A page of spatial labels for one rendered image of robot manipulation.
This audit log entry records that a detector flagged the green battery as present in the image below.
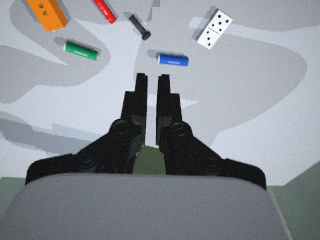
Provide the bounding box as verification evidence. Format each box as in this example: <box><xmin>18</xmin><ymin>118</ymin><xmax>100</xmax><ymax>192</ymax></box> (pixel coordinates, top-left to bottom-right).
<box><xmin>63</xmin><ymin>41</ymin><xmax>98</xmax><ymax>61</ymax></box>

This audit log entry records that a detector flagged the red battery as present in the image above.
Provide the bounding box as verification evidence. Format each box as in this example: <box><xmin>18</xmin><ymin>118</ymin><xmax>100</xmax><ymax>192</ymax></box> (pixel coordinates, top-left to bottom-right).
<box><xmin>93</xmin><ymin>0</ymin><xmax>117</xmax><ymax>24</ymax></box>

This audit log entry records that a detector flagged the black bolt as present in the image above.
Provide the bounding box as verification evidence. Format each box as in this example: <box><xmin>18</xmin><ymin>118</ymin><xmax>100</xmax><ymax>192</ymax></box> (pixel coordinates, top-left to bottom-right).
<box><xmin>129</xmin><ymin>15</ymin><xmax>151</xmax><ymax>41</ymax></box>

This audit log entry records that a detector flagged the white domino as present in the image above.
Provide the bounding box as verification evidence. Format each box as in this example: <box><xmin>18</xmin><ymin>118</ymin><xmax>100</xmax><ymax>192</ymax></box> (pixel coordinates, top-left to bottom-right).
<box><xmin>196</xmin><ymin>9</ymin><xmax>233</xmax><ymax>49</ymax></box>

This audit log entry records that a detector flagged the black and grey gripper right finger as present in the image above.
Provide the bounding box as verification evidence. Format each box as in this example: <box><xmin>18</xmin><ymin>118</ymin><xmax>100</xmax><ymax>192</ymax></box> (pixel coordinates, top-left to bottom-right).
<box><xmin>156</xmin><ymin>74</ymin><xmax>267</xmax><ymax>190</ymax></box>

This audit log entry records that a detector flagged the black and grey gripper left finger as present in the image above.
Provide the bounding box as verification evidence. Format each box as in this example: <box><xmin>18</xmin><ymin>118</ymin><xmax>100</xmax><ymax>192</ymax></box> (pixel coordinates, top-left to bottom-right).
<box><xmin>25</xmin><ymin>73</ymin><xmax>148</xmax><ymax>185</ymax></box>

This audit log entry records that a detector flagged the orange block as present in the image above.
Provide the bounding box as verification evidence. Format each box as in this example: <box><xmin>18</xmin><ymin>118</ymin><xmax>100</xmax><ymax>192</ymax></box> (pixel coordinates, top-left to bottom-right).
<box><xmin>27</xmin><ymin>0</ymin><xmax>68</xmax><ymax>32</ymax></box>

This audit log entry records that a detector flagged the blue battery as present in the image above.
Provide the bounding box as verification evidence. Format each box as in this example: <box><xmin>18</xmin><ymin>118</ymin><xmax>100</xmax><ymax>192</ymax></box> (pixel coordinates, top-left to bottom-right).
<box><xmin>157</xmin><ymin>54</ymin><xmax>189</xmax><ymax>66</ymax></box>

